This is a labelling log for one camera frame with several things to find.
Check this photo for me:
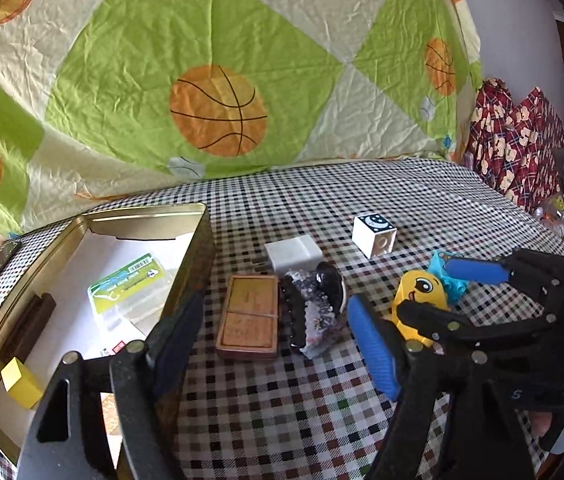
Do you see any person's right hand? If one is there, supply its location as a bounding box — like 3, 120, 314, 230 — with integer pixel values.
526, 372, 564, 442

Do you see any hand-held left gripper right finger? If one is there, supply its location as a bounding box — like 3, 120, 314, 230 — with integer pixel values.
346, 293, 533, 480

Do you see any yellow rectangular block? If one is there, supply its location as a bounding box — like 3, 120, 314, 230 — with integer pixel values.
1, 357, 45, 411

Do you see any brown wooden box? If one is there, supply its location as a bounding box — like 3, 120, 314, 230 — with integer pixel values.
214, 274, 281, 360

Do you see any black crystal hair clip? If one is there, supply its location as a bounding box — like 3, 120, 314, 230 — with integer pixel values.
279, 262, 347, 358

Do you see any basketball print sheet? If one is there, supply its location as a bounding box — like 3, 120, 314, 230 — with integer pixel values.
0, 0, 485, 241

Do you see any white paper liner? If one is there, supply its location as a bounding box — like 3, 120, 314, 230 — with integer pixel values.
0, 227, 197, 411

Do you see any green label plastic box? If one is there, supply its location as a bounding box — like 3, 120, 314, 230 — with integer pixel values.
87, 253, 179, 333

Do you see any white charger adapter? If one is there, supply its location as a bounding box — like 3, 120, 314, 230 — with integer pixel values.
254, 237, 323, 276

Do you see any white cube toy block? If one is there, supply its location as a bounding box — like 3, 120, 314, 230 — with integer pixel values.
352, 212, 397, 259

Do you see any yellow face toy block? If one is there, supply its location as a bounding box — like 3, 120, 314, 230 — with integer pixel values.
392, 270, 450, 348

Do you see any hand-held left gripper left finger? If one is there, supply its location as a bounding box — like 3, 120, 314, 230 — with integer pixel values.
16, 291, 206, 480

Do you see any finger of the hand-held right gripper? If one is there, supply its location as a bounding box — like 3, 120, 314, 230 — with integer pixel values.
395, 299, 564, 357
443, 248, 564, 307

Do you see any gold tin box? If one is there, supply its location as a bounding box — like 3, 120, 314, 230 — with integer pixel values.
0, 202, 215, 471

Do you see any blue bear toy block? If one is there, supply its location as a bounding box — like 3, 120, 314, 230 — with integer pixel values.
429, 251, 470, 306

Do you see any dark brown bar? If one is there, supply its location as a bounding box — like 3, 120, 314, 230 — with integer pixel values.
0, 294, 57, 361

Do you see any checkered tablecloth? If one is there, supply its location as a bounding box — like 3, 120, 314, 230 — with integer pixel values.
0, 157, 564, 480

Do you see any beige box with red label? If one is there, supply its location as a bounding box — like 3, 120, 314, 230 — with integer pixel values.
82, 341, 135, 453

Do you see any yellow toy in clear plastic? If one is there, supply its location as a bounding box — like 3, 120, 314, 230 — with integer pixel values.
534, 192, 564, 233

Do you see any red plaid bear blanket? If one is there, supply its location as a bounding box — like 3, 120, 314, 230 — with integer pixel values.
464, 77, 564, 216

